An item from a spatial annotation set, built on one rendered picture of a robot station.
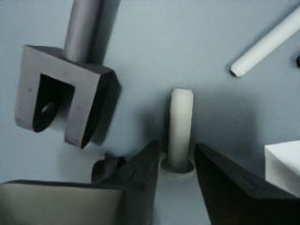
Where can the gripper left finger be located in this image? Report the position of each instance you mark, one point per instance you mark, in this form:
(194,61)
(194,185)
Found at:
(129,202)

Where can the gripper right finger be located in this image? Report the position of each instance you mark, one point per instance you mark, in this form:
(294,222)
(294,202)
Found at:
(234,196)

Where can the dark grey clevis fork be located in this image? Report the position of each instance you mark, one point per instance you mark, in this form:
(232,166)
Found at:
(45,70)

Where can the white divided tray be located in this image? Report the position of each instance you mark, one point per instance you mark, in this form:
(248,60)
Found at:
(282,166)

